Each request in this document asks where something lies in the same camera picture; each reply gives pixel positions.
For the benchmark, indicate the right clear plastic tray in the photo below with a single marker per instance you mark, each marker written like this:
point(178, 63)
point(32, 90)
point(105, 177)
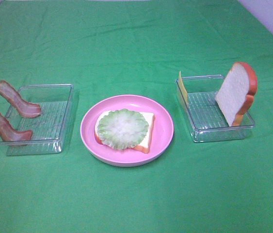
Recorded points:
point(205, 121)

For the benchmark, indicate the green lettuce leaf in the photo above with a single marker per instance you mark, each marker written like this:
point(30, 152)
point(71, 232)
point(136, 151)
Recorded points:
point(123, 128)

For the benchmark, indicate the pink round plate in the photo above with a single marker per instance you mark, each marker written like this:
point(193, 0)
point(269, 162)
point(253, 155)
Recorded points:
point(162, 134)

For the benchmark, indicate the bacon strip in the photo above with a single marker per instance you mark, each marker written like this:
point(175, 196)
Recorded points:
point(8, 133)
point(24, 108)

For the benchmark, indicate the green table cloth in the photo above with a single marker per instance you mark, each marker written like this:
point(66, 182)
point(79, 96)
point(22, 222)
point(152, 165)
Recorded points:
point(138, 47)

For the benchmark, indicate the clear plastic tray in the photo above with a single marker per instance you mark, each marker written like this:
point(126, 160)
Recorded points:
point(50, 129)
point(205, 121)

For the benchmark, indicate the toast bread slice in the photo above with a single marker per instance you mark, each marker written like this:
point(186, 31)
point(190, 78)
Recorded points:
point(148, 140)
point(237, 93)

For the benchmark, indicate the yellow cheese slice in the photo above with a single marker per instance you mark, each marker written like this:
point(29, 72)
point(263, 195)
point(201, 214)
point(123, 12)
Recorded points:
point(183, 89)

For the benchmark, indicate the left clear plastic tray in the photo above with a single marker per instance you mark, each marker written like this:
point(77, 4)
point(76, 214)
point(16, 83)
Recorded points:
point(50, 129)

